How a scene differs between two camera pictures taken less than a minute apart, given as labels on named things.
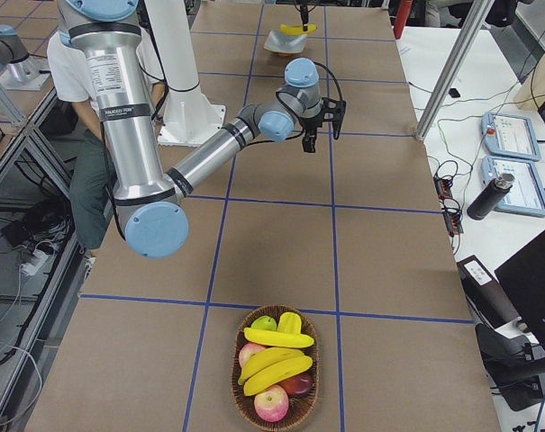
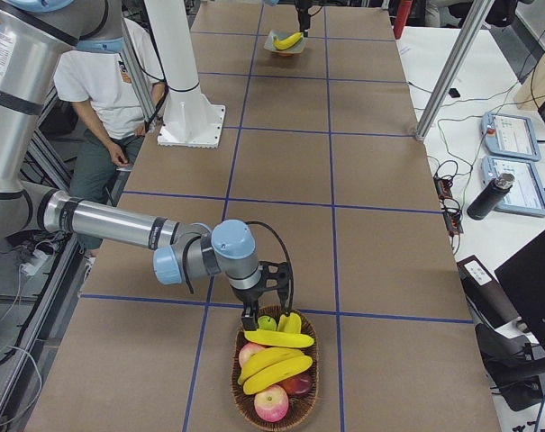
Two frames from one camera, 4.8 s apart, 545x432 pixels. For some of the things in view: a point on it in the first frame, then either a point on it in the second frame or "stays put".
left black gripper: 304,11 stays put
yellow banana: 290,30 to 287,42
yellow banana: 278,339 stays put
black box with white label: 485,291 stays put
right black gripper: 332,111 to 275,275
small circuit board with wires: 449,207 stays put
